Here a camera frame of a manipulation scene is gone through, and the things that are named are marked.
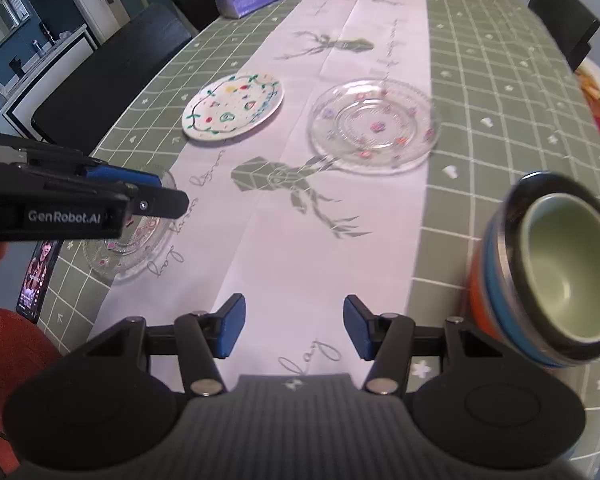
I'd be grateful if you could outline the green ceramic bowl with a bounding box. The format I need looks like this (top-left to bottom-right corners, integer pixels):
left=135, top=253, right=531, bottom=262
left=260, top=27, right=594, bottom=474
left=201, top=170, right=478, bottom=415
left=521, top=192, right=600, bottom=347

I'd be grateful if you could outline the white cabinet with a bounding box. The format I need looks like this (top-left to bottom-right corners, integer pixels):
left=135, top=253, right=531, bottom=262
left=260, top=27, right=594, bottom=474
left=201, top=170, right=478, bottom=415
left=2, top=22, right=98, bottom=131

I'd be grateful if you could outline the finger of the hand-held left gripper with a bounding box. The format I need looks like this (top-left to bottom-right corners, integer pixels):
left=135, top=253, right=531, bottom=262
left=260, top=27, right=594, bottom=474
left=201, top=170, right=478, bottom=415
left=122, top=185, right=190, bottom=220
left=83, top=159, right=164, bottom=189

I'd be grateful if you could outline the orange steel bowl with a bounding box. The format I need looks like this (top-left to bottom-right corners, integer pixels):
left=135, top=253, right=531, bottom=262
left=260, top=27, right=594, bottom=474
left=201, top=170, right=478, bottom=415
left=469, top=230, right=546, bottom=368

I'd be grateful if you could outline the white deer print table runner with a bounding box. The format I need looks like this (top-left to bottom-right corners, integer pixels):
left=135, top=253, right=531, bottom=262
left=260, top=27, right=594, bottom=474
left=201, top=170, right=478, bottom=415
left=87, top=0, right=433, bottom=386

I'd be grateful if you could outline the stack of nested bowls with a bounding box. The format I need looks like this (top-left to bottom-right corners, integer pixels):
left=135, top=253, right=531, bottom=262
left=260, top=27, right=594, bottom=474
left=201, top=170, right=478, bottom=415
left=481, top=172, right=600, bottom=370

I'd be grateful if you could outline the white painted plate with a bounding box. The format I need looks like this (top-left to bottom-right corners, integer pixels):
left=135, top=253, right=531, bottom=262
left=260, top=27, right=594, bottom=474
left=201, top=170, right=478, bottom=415
left=181, top=73, right=285, bottom=142

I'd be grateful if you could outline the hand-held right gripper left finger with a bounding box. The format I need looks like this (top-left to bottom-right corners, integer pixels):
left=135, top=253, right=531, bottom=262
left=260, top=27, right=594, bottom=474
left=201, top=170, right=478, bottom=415
left=70, top=293, right=246, bottom=397

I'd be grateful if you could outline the black smartphone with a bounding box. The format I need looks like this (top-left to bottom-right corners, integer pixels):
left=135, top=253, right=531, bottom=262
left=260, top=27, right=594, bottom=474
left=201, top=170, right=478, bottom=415
left=16, top=240, right=63, bottom=323

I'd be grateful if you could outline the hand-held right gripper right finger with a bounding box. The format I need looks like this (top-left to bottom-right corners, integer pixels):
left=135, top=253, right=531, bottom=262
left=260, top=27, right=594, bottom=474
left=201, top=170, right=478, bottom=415
left=343, top=294, right=527, bottom=396

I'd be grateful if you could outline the clear glass flowered plate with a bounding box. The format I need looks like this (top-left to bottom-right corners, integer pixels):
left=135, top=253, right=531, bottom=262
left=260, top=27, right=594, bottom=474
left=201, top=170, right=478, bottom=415
left=82, top=167, right=177, bottom=281
left=307, top=79, right=442, bottom=176

